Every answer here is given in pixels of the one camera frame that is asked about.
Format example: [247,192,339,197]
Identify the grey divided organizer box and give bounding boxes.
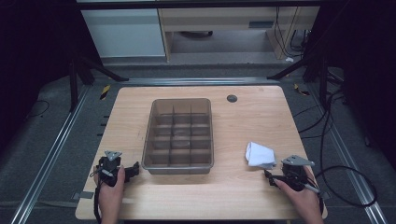
[141,97,215,175]

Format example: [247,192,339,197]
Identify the thin black floor cable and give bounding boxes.
[24,99,51,121]

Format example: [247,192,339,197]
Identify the white paper piece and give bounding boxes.
[245,141,277,171]

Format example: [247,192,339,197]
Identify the light wooden desk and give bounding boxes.
[157,6,321,63]

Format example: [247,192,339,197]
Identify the black metal stand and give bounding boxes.
[68,50,130,112]
[266,54,332,108]

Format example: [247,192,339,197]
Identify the aluminium floor rail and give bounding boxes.
[9,85,92,224]
[306,83,390,224]
[120,77,279,87]

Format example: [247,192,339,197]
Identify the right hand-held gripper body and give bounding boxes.
[277,154,320,194]

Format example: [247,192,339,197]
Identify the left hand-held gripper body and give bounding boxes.
[92,150,134,188]

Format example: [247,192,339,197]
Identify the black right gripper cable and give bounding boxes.
[316,165,378,209]

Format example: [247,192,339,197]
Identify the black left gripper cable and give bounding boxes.
[89,167,104,224]

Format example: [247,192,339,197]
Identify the white cabinet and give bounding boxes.
[80,7,166,59]

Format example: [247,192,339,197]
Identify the hanging black desk cables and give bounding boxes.
[274,7,310,59]

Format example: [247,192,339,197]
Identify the grey tape patch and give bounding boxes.
[72,190,95,201]

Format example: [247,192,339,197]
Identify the person's left hand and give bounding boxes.
[97,166,126,217]

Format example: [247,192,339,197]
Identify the yellow black tape strip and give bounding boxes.
[99,84,112,101]
[293,83,311,97]

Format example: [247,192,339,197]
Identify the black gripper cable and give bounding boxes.
[316,165,378,209]
[89,167,104,224]

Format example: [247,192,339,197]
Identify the person's right hand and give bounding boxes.
[274,166,325,217]

